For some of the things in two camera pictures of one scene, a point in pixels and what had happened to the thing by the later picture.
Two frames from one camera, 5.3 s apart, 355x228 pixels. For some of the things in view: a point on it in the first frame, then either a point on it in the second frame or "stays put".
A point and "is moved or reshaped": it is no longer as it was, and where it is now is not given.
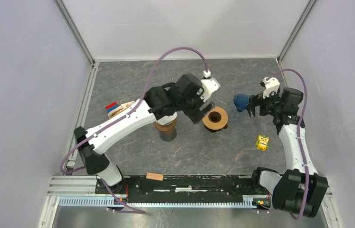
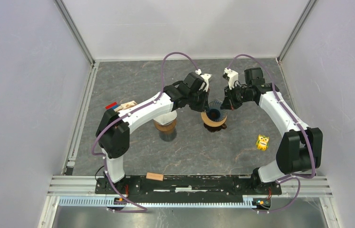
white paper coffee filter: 167,119 stays put
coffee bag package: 119,109 stays put
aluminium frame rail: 69,185 stays put
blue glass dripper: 240,100 is moved or reshaped
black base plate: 188,189 stays put
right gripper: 257,100 to 228,102
